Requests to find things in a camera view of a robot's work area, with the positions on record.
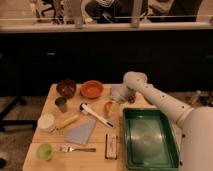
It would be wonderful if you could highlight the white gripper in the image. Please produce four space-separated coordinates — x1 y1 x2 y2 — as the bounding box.
109 85 131 114

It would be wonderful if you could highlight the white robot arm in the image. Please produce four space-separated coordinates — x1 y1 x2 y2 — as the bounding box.
111 71 213 171

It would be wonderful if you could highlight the small metal cup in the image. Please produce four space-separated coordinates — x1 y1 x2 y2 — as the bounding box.
55 97 67 113

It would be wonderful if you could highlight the white plastic cup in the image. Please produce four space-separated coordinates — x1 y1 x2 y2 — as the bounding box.
38 114 55 132

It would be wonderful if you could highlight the dark grape bunch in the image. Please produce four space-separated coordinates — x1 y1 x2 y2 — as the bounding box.
128 95 136 104

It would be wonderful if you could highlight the orange bowl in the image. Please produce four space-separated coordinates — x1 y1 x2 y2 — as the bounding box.
80 80 103 99

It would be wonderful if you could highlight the black rectangular case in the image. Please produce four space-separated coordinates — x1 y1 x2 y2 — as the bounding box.
105 133 117 159

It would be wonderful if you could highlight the grey blue cloth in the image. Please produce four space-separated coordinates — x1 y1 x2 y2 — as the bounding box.
64 119 96 145

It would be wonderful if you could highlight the green plastic tray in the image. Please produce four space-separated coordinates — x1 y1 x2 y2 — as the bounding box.
123 108 179 171

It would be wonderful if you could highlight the dark brown bowl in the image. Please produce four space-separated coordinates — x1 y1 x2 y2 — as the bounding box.
56 79 77 98

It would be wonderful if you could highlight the metal fork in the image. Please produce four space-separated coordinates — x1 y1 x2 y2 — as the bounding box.
60 145 96 153

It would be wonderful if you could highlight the black office chair base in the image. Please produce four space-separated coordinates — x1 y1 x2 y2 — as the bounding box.
0 96 38 133

